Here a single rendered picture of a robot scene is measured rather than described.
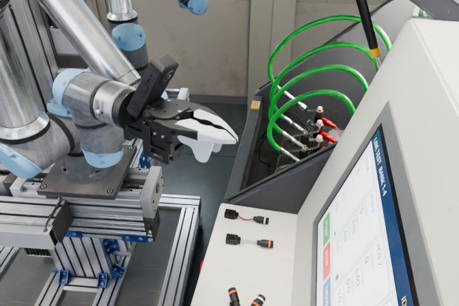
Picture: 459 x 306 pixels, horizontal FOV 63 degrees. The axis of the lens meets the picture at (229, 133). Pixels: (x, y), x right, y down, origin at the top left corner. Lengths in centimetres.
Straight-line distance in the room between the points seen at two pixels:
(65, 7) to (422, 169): 70
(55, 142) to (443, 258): 84
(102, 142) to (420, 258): 55
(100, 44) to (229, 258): 58
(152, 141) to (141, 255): 140
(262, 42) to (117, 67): 204
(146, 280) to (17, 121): 114
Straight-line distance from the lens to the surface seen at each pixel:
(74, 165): 112
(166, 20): 311
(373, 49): 83
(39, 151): 99
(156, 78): 56
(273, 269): 97
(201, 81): 328
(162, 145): 60
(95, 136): 74
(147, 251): 199
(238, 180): 121
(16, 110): 94
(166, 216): 211
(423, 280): 46
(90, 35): 84
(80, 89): 69
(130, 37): 144
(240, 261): 98
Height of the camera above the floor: 179
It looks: 37 degrees down
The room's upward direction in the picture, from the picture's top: straight up
